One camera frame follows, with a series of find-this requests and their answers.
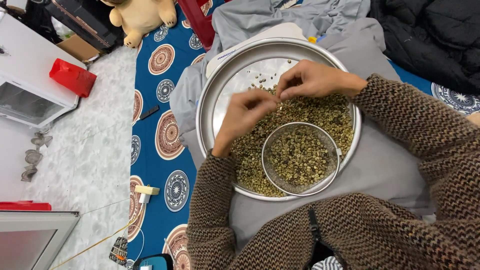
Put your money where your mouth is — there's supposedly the pile of green coffee beans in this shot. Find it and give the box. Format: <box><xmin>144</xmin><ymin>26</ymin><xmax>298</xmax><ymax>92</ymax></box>
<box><xmin>230</xmin><ymin>59</ymin><xmax>355</xmax><ymax>198</ymax></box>

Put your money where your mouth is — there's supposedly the black bag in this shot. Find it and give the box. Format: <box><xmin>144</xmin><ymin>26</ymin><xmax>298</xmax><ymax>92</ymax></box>
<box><xmin>20</xmin><ymin>0</ymin><xmax>64</xmax><ymax>45</ymax></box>

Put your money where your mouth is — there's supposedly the white thin cable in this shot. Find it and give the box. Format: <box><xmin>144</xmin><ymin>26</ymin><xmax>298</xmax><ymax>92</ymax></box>
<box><xmin>125</xmin><ymin>224</ymin><xmax>145</xmax><ymax>268</ymax></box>

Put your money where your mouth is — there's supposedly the black padded jacket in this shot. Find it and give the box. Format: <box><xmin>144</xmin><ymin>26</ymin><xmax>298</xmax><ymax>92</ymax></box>
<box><xmin>369</xmin><ymin>0</ymin><xmax>480</xmax><ymax>95</ymax></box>

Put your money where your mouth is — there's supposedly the round metal mesh sieve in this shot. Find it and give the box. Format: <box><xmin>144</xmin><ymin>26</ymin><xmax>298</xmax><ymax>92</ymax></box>
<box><xmin>261</xmin><ymin>121</ymin><xmax>343</xmax><ymax>197</ymax></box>

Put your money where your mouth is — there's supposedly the cardboard box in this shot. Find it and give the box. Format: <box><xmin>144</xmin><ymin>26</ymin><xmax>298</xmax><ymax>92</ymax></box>
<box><xmin>56</xmin><ymin>34</ymin><xmax>101</xmax><ymax>63</ymax></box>

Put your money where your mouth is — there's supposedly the yellow cable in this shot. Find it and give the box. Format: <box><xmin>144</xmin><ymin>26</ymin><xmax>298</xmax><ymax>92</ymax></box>
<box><xmin>49</xmin><ymin>210</ymin><xmax>145</xmax><ymax>270</ymax></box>

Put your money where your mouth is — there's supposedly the person's right hand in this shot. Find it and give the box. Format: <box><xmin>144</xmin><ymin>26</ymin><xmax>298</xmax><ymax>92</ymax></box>
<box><xmin>275</xmin><ymin>59</ymin><xmax>368</xmax><ymax>101</ymax></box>

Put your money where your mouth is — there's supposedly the red plastic bag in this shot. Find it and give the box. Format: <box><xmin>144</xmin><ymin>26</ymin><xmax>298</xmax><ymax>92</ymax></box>
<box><xmin>49</xmin><ymin>58</ymin><xmax>97</xmax><ymax>98</ymax></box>

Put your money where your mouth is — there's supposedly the sorted coffee beans heap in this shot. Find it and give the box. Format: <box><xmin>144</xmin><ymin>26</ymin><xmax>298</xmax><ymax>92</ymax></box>
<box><xmin>267</xmin><ymin>127</ymin><xmax>331</xmax><ymax>186</ymax></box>

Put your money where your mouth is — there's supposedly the beige plush toy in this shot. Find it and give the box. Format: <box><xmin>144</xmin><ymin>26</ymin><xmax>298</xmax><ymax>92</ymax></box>
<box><xmin>99</xmin><ymin>0</ymin><xmax>178</xmax><ymax>49</ymax></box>

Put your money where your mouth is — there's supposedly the black remote control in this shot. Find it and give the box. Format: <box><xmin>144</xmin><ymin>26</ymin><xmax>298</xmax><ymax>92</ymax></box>
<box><xmin>139</xmin><ymin>105</ymin><xmax>160</xmax><ymax>121</ymax></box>

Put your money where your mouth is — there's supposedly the silver foil cup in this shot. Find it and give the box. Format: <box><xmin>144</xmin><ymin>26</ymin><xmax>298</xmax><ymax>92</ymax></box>
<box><xmin>31</xmin><ymin>132</ymin><xmax>53</xmax><ymax>148</ymax></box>
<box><xmin>24</xmin><ymin>149</ymin><xmax>44</xmax><ymax>166</ymax></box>
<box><xmin>20</xmin><ymin>166</ymin><xmax>38</xmax><ymax>183</ymax></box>

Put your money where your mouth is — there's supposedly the black patterned pouch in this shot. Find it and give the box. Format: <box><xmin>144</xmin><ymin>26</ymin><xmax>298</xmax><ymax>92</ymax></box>
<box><xmin>109</xmin><ymin>236</ymin><xmax>128</xmax><ymax>267</ymax></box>

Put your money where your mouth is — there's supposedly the black suitcase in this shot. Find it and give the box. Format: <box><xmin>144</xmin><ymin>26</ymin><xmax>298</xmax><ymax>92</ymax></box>
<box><xmin>45</xmin><ymin>0</ymin><xmax>125</xmax><ymax>52</ymax></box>

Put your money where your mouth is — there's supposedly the grey framed glass cabinet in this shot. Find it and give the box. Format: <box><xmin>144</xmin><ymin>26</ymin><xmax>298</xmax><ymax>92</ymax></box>
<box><xmin>0</xmin><ymin>211</ymin><xmax>81</xmax><ymax>270</ymax></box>

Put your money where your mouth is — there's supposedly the white cabinet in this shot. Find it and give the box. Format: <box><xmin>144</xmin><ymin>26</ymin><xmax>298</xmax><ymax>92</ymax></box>
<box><xmin>0</xmin><ymin>13</ymin><xmax>88</xmax><ymax>129</ymax></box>

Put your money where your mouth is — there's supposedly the blue patterned mat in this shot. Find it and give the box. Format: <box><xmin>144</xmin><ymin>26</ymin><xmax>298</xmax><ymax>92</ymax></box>
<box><xmin>126</xmin><ymin>0</ymin><xmax>480</xmax><ymax>270</ymax></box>

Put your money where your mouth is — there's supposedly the teal case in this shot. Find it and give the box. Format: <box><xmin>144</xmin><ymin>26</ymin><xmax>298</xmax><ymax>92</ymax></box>
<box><xmin>132</xmin><ymin>253</ymin><xmax>174</xmax><ymax>270</ymax></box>

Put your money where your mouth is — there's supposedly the person's left hand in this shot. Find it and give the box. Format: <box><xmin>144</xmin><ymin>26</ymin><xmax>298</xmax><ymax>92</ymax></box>
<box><xmin>212</xmin><ymin>89</ymin><xmax>280</xmax><ymax>158</ymax></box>

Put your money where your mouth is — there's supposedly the large round metal tray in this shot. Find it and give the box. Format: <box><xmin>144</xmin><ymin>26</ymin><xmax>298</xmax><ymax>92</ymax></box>
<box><xmin>195</xmin><ymin>37</ymin><xmax>363</xmax><ymax>202</ymax></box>

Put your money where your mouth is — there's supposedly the brown knit sweater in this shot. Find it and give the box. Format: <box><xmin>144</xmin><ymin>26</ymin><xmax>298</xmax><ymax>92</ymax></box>
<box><xmin>186</xmin><ymin>73</ymin><xmax>480</xmax><ymax>270</ymax></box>

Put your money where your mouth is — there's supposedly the red flat lid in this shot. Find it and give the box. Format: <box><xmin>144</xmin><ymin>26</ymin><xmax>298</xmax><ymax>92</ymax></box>
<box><xmin>0</xmin><ymin>201</ymin><xmax>52</xmax><ymax>212</ymax></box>

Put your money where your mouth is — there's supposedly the red plastic stool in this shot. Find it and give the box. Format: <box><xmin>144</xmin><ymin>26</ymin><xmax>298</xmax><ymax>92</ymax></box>
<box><xmin>177</xmin><ymin>0</ymin><xmax>229</xmax><ymax>51</ymax></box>

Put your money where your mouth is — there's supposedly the white plug adapter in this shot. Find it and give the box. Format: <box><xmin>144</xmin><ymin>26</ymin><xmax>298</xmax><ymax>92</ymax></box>
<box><xmin>134</xmin><ymin>184</ymin><xmax>161</xmax><ymax>204</ymax></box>

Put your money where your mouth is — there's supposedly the grey cloth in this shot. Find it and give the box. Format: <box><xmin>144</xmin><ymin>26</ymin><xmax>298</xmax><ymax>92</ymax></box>
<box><xmin>211</xmin><ymin>0</ymin><xmax>372</xmax><ymax>51</ymax></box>

